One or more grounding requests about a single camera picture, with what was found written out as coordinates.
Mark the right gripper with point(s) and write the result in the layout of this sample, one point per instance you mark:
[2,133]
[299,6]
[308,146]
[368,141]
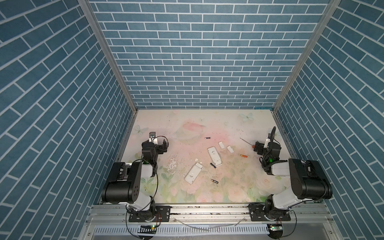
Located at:
[261,148]

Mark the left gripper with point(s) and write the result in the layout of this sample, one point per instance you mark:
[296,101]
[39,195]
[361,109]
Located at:
[159,148]

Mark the orange handled screwdriver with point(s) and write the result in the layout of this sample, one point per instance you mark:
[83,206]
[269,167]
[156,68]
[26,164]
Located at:
[253,146]

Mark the white battery cover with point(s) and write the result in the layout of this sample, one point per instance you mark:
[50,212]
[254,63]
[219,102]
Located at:
[221,144]
[230,149]

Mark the white remote control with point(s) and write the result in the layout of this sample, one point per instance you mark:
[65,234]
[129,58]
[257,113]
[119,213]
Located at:
[215,157]
[192,175]

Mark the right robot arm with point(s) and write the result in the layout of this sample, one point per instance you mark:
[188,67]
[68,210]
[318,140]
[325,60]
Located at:
[308,180]

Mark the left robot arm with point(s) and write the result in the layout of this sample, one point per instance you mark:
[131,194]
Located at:
[123,182]

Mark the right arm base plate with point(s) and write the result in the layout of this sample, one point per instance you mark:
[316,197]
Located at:
[259,213]

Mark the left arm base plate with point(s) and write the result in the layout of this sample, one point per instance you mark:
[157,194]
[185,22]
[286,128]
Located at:
[158,213]

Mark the aluminium mounting rail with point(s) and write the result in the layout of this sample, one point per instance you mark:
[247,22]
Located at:
[307,213]

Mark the white ribbed cable duct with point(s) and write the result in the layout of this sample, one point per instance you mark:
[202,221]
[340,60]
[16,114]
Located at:
[182,230]

